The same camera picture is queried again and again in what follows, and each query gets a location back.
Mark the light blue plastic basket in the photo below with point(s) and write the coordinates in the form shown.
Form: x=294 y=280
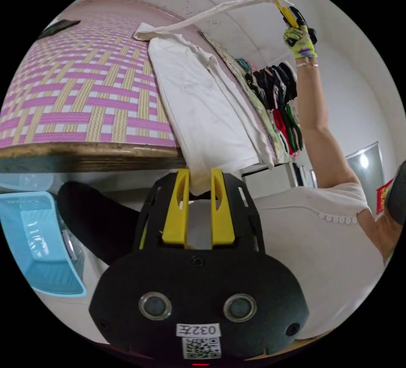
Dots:
x=41 y=247

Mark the bed with pink woven mat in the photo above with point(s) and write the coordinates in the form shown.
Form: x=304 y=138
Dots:
x=79 y=82

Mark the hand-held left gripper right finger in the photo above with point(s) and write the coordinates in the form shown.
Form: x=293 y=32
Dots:
x=222 y=212

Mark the white long-sleeve shirt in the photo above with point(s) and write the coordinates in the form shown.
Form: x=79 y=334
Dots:
x=203 y=104

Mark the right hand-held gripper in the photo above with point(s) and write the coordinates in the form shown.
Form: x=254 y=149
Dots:
x=301 y=20

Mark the person's body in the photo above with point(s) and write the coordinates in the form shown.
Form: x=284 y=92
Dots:
x=317 y=247

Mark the person's right forearm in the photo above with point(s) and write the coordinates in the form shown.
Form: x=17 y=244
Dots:
x=317 y=120

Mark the person's right hand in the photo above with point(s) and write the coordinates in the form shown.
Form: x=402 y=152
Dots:
x=301 y=44

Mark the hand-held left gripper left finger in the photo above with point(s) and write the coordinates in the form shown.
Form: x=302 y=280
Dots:
x=176 y=212

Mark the pile of clothes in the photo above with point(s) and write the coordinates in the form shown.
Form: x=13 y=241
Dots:
x=279 y=88

